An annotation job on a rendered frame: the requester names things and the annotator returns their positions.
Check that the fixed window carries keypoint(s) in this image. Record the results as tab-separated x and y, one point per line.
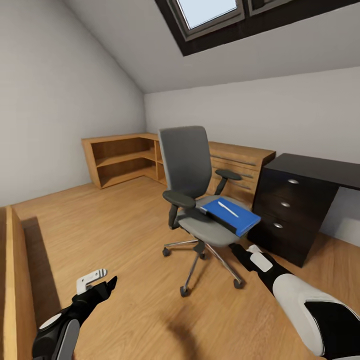
199	25

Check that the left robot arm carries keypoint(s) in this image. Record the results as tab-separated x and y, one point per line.
56	338

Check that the bed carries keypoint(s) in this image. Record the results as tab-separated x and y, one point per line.
18	329

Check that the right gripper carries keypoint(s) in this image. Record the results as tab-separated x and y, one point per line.
239	251

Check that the folder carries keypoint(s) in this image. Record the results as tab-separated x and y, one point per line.
239	224

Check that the swivel chair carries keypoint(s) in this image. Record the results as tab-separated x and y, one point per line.
188	170

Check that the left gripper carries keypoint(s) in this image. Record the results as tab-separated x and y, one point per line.
99	293

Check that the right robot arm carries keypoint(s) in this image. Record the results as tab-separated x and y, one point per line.
326	325

